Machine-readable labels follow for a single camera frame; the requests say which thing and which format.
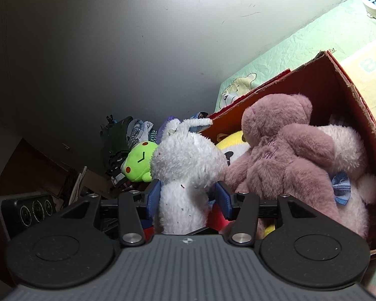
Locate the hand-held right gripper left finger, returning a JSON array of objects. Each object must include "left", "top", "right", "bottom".
[{"left": 61, "top": 179, "right": 162, "bottom": 247}]

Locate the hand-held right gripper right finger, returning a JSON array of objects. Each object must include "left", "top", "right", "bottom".
[{"left": 215, "top": 180, "right": 319, "bottom": 246}]

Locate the white long-eared bunny plush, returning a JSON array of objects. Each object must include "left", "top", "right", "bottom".
[{"left": 150, "top": 117, "right": 228, "bottom": 236}]

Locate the white bunny plush blue bow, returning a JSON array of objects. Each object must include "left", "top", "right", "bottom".
[{"left": 313, "top": 114, "right": 376, "bottom": 239}]

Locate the red cardboard box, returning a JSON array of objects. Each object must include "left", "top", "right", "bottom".
[{"left": 201, "top": 50, "right": 376, "bottom": 259}]

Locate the green frog plush toy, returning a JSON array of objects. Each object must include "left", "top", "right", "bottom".
[{"left": 121, "top": 141, "right": 159, "bottom": 182}]

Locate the blue white printed cloth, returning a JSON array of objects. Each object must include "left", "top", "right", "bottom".
[{"left": 127, "top": 119, "right": 154, "bottom": 151}]

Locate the dark green bag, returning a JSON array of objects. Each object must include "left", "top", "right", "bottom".
[{"left": 100, "top": 116, "right": 135, "bottom": 176}]

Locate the purple toy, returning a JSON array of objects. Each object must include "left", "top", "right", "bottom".
[{"left": 157, "top": 116, "right": 176, "bottom": 141}]

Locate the blue checked cloth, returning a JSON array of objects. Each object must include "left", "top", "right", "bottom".
[{"left": 188, "top": 111, "right": 212, "bottom": 132}]

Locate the dark wooden cabinet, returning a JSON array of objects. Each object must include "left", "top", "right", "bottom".
[{"left": 0, "top": 138, "right": 113, "bottom": 201}]

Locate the black device with round dials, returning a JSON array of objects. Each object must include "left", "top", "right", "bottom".
[{"left": 0, "top": 191, "right": 55, "bottom": 242}]

